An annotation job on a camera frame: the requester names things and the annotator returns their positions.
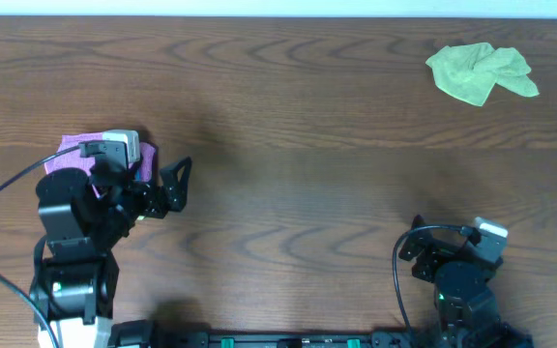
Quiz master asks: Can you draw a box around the purple microfiber cloth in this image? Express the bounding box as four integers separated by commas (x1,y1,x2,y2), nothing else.
36,130,157,195

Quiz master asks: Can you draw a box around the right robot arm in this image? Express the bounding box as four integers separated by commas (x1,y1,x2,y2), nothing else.
392,215,534,348

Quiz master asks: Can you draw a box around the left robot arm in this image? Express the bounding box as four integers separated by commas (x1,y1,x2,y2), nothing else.
30,156,192,347

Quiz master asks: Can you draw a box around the green microfiber cloth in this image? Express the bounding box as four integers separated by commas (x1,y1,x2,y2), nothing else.
425,43,540,106

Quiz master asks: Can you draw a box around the right black cable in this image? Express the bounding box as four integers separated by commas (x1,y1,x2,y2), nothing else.
392,223,476,348

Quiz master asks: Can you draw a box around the black cable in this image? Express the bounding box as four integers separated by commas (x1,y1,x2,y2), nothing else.
0,143,89,348
392,223,476,348

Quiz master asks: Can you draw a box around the left black cable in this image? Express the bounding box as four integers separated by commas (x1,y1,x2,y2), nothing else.
0,143,89,348

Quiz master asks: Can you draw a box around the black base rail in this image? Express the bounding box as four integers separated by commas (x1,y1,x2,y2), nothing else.
108,318,535,348

